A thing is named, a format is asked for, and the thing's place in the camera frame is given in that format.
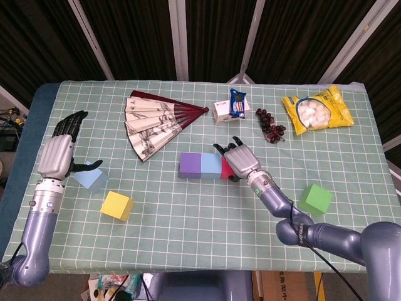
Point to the blue table padding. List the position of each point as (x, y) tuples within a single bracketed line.
[(29, 125)]

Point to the green foam cube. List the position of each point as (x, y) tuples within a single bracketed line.
[(314, 199)]

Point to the dark red grape bunch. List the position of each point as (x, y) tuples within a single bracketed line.
[(269, 123)]

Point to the yellow marshmallow bag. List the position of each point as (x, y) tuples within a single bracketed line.
[(316, 113)]

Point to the yellow foam cube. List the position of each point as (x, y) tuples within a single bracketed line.
[(116, 205)]

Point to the blue-grey robot torso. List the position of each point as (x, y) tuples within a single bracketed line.
[(200, 287)]

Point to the painted paper folding fan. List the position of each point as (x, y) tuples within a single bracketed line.
[(150, 125)]

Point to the white frame bar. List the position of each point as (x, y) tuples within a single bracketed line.
[(393, 143), (12, 98)]

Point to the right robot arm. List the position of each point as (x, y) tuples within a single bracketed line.
[(338, 238)]

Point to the purple foam cube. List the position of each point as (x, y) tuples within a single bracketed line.
[(189, 164)]

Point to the white cardboard product box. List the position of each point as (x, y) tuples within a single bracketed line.
[(220, 111)]

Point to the yellow vertical bar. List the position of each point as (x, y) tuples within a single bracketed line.
[(318, 288)]

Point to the green checked tablecloth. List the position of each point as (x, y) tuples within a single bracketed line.
[(188, 235)]

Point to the colourful printed packaging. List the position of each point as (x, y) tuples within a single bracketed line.
[(108, 282)]

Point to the light blue foam cube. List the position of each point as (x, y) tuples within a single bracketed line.
[(211, 167), (91, 182)]

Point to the blue cookie packet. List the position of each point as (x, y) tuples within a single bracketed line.
[(238, 105)]

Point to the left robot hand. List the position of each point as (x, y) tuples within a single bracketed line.
[(55, 156)]

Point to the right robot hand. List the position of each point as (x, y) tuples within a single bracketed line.
[(242, 161)]

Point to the white frame post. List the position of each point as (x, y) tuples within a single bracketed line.
[(250, 40), (91, 39), (351, 44), (178, 40)]

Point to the pink foam cube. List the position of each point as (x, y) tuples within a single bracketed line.
[(226, 172)]

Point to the dark brown curtain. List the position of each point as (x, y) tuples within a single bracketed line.
[(138, 37)]

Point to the brown cardboard box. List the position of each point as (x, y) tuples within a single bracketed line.
[(282, 287)]

